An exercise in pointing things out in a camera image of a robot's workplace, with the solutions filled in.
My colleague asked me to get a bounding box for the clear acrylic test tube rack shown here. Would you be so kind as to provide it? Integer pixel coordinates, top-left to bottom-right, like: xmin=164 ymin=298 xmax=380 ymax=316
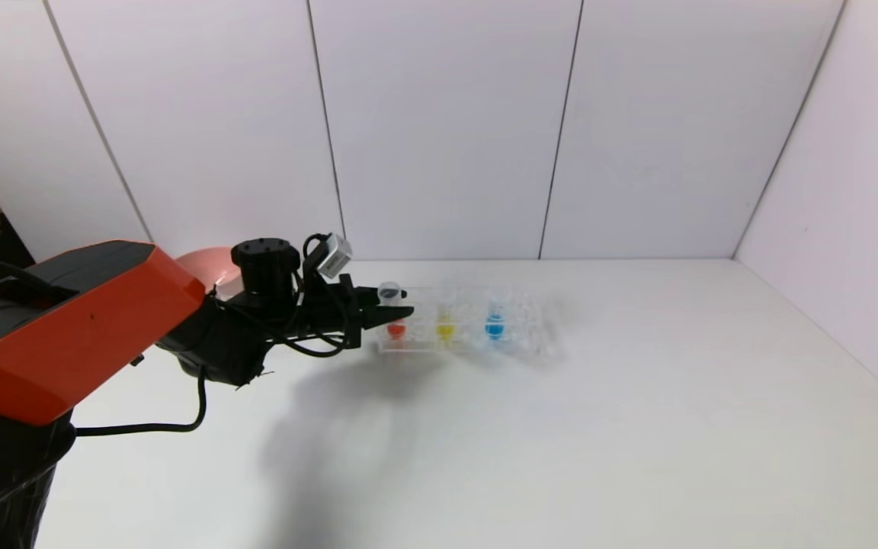
xmin=377 ymin=284 xmax=562 ymax=359

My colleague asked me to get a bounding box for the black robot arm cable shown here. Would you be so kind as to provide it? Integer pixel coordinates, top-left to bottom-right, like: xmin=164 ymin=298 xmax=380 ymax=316
xmin=73 ymin=364 xmax=208 ymax=438

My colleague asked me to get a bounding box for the test tube with blue pigment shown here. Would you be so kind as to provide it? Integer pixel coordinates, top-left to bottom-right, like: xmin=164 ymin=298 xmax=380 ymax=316
xmin=485 ymin=286 xmax=507 ymax=342

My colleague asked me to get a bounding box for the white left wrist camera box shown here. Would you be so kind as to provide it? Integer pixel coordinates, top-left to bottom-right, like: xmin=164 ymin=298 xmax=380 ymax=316
xmin=316 ymin=233 xmax=354 ymax=278

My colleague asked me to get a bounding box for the test tube with red pigment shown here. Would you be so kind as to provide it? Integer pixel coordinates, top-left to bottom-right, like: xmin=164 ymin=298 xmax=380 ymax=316
xmin=378 ymin=281 xmax=408 ymax=341

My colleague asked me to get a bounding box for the test tube with yellow pigment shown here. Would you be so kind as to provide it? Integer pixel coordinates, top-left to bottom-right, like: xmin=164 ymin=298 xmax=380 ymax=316
xmin=436 ymin=288 xmax=457 ymax=342

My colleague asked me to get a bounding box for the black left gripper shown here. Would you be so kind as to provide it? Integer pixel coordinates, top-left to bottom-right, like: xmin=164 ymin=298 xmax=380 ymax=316
xmin=303 ymin=273 xmax=415 ymax=349

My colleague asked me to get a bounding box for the pink plastic bowl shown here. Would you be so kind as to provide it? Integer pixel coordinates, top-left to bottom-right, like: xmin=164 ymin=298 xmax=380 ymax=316
xmin=176 ymin=246 xmax=246 ymax=303

